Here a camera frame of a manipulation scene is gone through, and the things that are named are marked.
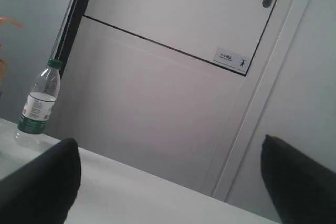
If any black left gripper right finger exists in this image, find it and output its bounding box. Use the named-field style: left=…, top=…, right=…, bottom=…
left=260, top=135, right=335, bottom=223

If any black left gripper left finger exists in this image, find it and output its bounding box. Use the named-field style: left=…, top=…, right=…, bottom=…
left=1, top=138, right=81, bottom=223

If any clear water bottle green cap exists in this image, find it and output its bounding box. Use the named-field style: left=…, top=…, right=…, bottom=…
left=14, top=58, right=62, bottom=147

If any orange plant decoration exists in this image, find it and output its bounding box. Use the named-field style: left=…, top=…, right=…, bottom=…
left=1, top=16, right=23, bottom=83

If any white door warning sticker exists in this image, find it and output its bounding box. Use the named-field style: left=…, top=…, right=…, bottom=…
left=213, top=48, right=250, bottom=74

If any white door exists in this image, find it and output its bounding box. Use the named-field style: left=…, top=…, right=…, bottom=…
left=54, top=0, right=322, bottom=202

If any black vertical door frame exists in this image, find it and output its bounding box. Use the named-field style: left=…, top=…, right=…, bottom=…
left=52, top=0, right=89, bottom=67

